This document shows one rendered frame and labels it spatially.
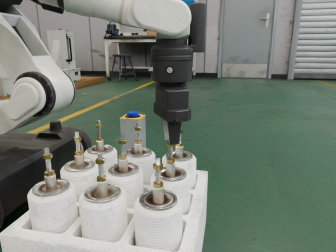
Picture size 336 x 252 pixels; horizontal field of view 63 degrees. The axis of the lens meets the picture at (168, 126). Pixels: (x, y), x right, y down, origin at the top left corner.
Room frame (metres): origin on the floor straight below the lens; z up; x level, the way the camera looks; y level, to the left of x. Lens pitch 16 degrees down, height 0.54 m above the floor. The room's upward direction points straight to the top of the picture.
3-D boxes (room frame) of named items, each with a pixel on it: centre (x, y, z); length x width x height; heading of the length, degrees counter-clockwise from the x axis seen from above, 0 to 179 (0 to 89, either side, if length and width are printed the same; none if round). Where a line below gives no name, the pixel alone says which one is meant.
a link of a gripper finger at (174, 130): (0.57, -0.02, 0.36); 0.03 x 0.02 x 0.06; 110
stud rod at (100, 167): (0.51, 0.13, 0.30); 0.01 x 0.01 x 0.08
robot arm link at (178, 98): (0.60, -0.01, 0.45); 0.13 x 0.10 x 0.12; 20
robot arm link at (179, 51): (0.61, -0.02, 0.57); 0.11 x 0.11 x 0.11; 5
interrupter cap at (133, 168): (0.62, 0.11, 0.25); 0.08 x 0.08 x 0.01
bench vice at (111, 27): (5.16, 0.99, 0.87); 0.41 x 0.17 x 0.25; 168
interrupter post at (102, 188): (0.51, 0.13, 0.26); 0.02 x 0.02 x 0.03
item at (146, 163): (0.74, 0.08, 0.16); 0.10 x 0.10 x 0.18
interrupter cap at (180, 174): (0.60, -0.01, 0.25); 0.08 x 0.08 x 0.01
